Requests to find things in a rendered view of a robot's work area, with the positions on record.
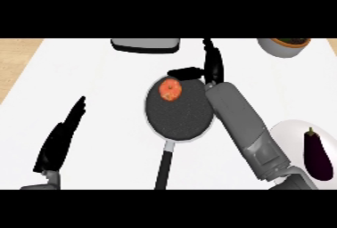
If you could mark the white plate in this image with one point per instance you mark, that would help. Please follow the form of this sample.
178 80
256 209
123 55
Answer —
293 139

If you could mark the dark purple eggplant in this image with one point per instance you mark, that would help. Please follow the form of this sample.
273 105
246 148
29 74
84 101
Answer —
319 157

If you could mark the grey and black appliance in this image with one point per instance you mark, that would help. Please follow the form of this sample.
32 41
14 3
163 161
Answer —
146 45

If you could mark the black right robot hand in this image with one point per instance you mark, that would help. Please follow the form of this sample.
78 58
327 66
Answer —
214 66

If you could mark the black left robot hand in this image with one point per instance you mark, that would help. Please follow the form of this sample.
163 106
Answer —
60 139

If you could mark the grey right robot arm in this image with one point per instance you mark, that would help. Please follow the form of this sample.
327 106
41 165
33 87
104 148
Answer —
251 135

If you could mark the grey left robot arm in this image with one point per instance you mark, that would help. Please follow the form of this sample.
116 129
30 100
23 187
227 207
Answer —
45 181

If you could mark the dark grey frying pan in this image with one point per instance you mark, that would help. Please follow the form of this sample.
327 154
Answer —
178 114

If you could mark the grey plant pot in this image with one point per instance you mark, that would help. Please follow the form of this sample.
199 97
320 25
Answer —
283 47

